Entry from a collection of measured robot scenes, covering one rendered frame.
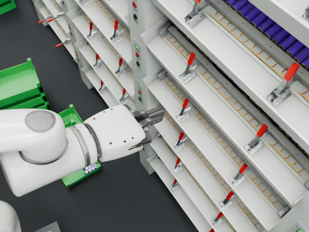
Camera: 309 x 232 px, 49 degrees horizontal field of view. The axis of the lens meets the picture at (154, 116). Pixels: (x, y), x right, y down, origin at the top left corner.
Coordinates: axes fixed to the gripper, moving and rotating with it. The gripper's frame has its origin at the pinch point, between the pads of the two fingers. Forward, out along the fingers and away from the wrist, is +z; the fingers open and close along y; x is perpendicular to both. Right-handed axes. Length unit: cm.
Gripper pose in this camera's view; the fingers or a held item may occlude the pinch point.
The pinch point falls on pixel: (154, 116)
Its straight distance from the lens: 74.1
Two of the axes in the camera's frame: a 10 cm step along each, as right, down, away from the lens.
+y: 5.5, 6.9, -4.7
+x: 1.7, -6.4, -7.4
